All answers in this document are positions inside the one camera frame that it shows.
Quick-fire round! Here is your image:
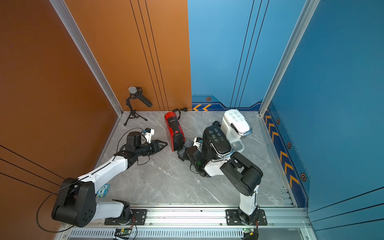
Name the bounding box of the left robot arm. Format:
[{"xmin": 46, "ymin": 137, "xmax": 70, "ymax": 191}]
[{"xmin": 52, "ymin": 132, "xmax": 168, "ymax": 228}]

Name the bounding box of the red machine black cable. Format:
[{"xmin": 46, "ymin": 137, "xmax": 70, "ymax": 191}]
[{"xmin": 172, "ymin": 107, "xmax": 189, "ymax": 118}]

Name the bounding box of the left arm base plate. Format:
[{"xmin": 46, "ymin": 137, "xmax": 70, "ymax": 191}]
[{"xmin": 104, "ymin": 209, "xmax": 148, "ymax": 226}]

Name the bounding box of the left circuit board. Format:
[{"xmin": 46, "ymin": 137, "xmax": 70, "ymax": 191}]
[{"xmin": 114, "ymin": 228, "xmax": 133, "ymax": 240}]

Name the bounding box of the white coffee machine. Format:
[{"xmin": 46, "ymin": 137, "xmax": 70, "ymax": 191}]
[{"xmin": 221, "ymin": 109, "xmax": 253, "ymax": 153}]

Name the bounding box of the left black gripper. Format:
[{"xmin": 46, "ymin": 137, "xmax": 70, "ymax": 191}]
[{"xmin": 135, "ymin": 139, "xmax": 168, "ymax": 158}]

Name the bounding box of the black coffee machine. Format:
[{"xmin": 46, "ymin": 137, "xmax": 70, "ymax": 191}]
[{"xmin": 202, "ymin": 125, "xmax": 234, "ymax": 160}]

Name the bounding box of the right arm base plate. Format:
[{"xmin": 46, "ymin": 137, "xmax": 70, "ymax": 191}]
[{"xmin": 225, "ymin": 209, "xmax": 268, "ymax": 226}]

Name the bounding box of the right circuit board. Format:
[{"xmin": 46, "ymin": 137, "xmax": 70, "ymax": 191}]
[{"xmin": 242, "ymin": 229, "xmax": 259, "ymax": 240}]

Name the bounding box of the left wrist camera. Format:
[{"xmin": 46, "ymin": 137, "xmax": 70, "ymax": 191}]
[{"xmin": 142, "ymin": 128, "xmax": 155, "ymax": 144}]

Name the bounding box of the microphone on black tripod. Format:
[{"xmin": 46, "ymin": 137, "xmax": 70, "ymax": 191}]
[{"xmin": 123, "ymin": 86, "xmax": 153, "ymax": 127}]

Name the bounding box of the red capsule coffee machine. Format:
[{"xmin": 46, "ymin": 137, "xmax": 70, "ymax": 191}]
[{"xmin": 165, "ymin": 112, "xmax": 185, "ymax": 152}]

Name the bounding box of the circuit board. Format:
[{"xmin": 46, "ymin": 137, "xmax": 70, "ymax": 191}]
[
  {"xmin": 242, "ymin": 229, "xmax": 259, "ymax": 240},
  {"xmin": 114, "ymin": 228, "xmax": 133, "ymax": 240}
]

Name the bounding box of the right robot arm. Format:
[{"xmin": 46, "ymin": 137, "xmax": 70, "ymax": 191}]
[{"xmin": 178, "ymin": 146, "xmax": 264, "ymax": 226}]

